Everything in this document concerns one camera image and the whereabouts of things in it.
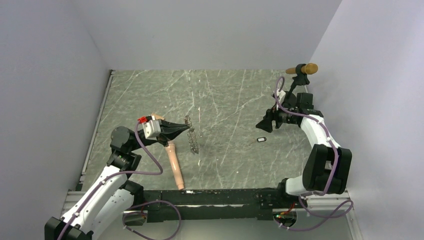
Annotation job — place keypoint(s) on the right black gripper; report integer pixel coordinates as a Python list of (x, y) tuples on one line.
[(266, 124)]

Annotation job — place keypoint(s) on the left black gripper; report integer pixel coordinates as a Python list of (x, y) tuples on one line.
[(167, 128)]

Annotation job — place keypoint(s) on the metal disc with keyrings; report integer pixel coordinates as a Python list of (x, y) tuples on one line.
[(192, 137)]

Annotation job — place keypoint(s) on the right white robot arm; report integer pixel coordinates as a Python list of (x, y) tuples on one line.
[(327, 168)]

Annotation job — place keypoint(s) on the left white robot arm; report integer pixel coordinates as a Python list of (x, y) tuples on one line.
[(113, 193)]

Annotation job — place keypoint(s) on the tan wooden block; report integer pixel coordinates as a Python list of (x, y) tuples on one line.
[(158, 116)]

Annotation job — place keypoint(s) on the black microphone stand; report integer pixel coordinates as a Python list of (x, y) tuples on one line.
[(298, 80)]

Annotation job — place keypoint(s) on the gold microphone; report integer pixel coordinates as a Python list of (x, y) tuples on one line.
[(306, 69)]

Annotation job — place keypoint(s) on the black base beam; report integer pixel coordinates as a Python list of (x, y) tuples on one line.
[(213, 204)]

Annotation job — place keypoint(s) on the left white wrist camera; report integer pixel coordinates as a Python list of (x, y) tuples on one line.
[(151, 126)]

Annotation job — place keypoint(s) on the aluminium frame rail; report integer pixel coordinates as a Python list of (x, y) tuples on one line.
[(82, 177)]

